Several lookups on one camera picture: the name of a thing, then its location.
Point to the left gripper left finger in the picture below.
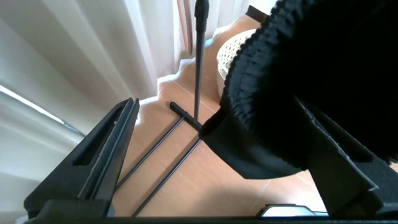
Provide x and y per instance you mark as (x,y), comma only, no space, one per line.
(62,186)

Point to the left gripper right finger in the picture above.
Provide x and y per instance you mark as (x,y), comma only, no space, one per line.
(348,186)

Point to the black shorts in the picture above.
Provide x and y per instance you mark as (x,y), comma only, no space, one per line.
(311,77)

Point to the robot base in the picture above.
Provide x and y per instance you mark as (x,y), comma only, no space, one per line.
(289,211)

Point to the white laundry basket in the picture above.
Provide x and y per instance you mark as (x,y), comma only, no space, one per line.
(225,56)

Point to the black clothes rack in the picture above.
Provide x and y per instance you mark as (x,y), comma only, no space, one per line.
(199,62)

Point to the beige curtain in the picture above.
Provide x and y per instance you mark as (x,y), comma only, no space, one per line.
(77,46)

